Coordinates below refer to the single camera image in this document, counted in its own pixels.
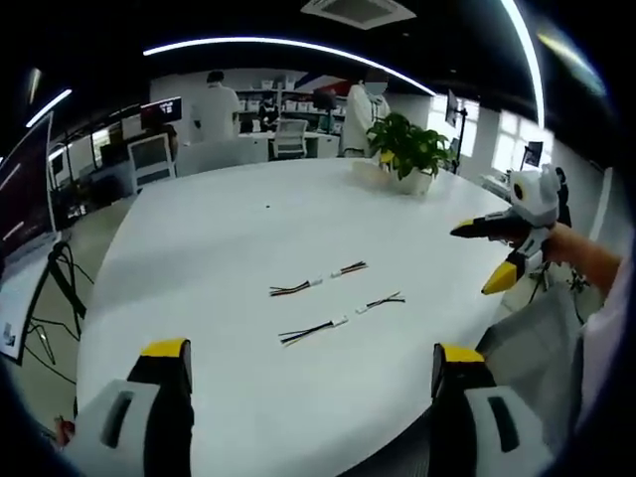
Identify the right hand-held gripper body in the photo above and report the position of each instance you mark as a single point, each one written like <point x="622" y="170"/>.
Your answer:
<point x="534" y="196"/>

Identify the green potted plant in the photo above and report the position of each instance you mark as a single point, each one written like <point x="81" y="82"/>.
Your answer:
<point x="407" y="144"/>

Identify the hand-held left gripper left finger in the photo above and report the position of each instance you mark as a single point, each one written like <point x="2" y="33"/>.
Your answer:
<point x="124" y="427"/>

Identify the large dark monitor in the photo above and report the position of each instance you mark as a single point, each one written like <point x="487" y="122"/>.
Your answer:
<point x="25" y="189"/>

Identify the ceiling air vent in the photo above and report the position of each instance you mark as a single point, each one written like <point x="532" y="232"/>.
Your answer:
<point x="358" y="12"/>

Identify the white mesh office chair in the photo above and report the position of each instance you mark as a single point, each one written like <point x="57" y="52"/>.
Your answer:
<point x="151" y="159"/>
<point x="289" y="136"/>

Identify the small dark monitor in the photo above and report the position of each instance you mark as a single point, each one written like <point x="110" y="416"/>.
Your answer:
<point x="161" y="110"/>

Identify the monitor on black stand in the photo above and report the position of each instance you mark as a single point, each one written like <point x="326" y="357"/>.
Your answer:
<point x="452" y="109"/>

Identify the shelf with white bins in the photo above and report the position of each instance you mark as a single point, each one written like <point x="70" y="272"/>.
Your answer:
<point x="298" y="105"/>

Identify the person's white sleeve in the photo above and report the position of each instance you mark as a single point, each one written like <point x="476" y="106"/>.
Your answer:
<point x="612" y="343"/>

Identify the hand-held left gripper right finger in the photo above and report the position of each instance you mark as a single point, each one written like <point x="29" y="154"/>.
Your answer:
<point x="487" y="427"/>

